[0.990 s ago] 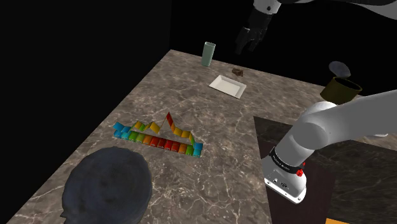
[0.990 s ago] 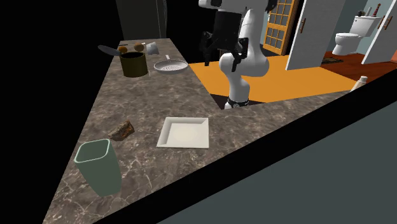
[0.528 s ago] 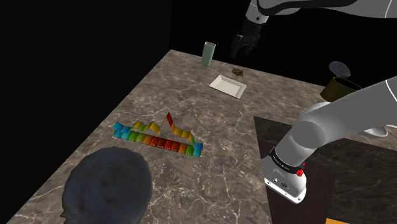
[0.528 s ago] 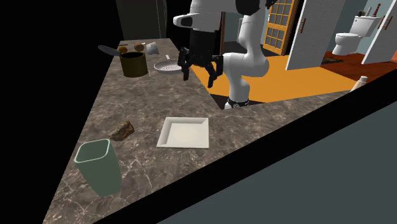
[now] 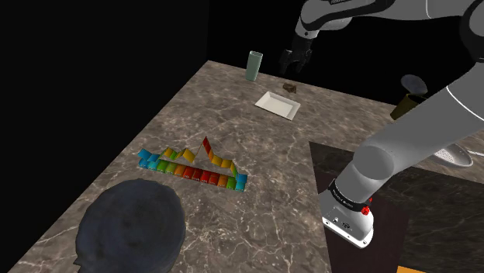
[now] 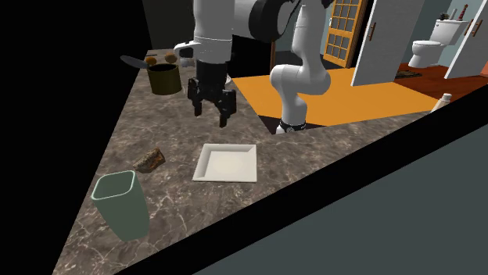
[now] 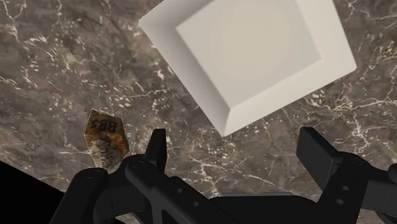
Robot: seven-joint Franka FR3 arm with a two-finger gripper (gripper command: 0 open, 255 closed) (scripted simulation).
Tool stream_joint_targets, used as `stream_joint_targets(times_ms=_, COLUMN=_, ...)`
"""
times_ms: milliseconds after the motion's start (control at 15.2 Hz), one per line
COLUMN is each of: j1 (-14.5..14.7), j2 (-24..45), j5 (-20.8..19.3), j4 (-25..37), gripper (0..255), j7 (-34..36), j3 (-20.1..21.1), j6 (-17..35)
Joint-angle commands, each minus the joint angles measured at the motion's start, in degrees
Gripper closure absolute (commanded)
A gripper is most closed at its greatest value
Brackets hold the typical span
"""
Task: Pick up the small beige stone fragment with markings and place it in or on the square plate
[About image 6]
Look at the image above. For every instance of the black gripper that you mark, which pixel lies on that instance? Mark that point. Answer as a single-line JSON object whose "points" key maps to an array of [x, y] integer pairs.
{"points": [[211, 78]]}

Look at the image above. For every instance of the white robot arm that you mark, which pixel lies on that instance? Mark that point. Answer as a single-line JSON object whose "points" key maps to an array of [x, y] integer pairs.
{"points": [[307, 45]]}

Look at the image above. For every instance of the olive green can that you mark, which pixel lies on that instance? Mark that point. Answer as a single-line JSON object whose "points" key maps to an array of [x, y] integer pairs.
{"points": [[164, 80]]}

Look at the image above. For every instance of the small brown ball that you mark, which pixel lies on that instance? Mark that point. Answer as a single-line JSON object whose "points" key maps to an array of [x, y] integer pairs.
{"points": [[151, 60], [170, 58]]}

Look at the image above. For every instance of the black robot stand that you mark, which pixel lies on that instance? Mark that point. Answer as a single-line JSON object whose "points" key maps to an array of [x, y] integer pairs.
{"points": [[268, 123]]}

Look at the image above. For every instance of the white square plate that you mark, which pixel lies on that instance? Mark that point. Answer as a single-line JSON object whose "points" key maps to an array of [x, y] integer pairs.
{"points": [[228, 163]]}

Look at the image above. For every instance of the brown bread piece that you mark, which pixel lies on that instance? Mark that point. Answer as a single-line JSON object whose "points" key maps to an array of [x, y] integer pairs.
{"points": [[150, 160]]}

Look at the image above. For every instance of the grey metal spoon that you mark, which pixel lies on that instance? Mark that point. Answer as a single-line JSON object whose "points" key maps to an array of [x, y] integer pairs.
{"points": [[133, 61]]}

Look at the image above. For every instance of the pale green square cup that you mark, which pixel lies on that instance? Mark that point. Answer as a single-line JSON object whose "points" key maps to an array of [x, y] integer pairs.
{"points": [[124, 213]]}

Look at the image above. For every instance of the wooden door with glass panes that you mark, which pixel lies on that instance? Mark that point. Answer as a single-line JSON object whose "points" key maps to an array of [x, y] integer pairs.
{"points": [[343, 34]]}

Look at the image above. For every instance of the dark floor mat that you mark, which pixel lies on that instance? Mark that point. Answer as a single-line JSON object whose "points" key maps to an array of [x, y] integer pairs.
{"points": [[408, 74]]}

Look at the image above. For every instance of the white toilet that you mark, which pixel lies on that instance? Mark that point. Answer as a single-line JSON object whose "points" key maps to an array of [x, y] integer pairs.
{"points": [[427, 47]]}

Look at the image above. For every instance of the white bottle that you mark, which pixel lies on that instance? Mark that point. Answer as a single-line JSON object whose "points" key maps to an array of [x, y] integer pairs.
{"points": [[442, 103]]}

